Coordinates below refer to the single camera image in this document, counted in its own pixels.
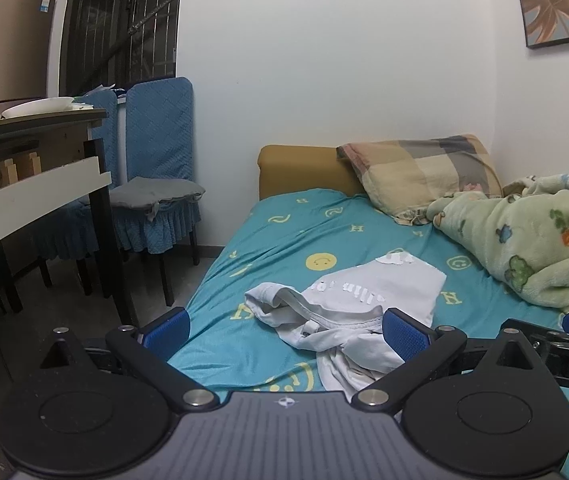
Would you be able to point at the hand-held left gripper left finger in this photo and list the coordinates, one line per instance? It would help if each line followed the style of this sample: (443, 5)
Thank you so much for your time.
(167, 329)

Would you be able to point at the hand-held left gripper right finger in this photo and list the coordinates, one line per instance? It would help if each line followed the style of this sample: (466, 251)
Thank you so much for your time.
(404, 335)

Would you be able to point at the white t-shirt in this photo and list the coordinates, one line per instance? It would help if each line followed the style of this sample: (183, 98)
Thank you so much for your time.
(364, 300)

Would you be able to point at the green fleece printed blanket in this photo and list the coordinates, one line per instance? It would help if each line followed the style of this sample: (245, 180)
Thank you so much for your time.
(514, 230)

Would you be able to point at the grey seat cushion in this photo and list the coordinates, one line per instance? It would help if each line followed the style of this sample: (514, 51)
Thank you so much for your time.
(154, 192)

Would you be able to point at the plaid pillow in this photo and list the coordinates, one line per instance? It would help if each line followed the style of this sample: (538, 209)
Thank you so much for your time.
(414, 170)

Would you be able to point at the yellow padded headboard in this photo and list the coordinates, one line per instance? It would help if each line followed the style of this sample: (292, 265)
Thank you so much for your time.
(304, 170)

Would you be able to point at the blue covered chair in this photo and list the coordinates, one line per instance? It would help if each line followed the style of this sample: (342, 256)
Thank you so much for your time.
(107, 125)
(159, 130)

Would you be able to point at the wooden table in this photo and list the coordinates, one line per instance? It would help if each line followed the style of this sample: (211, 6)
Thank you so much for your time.
(29, 130)

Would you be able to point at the window with dark grille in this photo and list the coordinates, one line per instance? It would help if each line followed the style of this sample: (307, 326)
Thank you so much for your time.
(114, 25)

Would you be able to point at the refrigerator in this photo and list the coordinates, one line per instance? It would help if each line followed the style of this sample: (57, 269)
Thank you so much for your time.
(9, 45)

